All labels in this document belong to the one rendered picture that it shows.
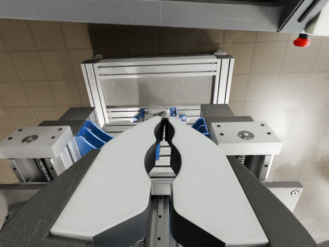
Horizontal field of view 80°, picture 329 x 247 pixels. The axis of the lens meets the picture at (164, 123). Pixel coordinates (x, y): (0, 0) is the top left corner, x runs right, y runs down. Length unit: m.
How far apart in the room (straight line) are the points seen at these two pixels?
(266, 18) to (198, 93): 0.86
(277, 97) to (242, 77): 0.31
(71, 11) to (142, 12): 0.12
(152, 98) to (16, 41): 0.95
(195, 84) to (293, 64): 0.70
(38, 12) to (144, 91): 0.86
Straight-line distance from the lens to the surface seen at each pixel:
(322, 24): 0.43
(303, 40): 0.62
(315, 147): 2.06
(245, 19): 0.41
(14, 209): 0.59
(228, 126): 0.50
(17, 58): 1.70
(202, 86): 1.21
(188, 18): 0.39
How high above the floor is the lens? 1.33
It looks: 59 degrees down
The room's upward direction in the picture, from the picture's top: 177 degrees counter-clockwise
